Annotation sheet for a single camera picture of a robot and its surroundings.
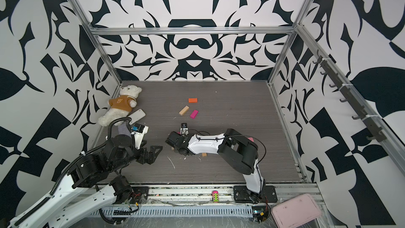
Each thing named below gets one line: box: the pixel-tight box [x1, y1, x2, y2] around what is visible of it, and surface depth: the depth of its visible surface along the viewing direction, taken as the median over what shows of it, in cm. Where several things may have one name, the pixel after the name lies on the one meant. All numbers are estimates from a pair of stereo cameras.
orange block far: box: [188, 98, 198, 103], surface depth 110 cm
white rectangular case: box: [127, 108, 147, 126], surface depth 102 cm
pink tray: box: [271, 193, 322, 228], surface depth 71 cm
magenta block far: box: [189, 109, 199, 119], surface depth 104 cm
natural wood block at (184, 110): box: [178, 105, 190, 117], surface depth 106 cm
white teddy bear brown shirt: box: [97, 84, 142, 127], surface depth 99 cm
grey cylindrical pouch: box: [118, 121, 132, 137], surface depth 95 cm
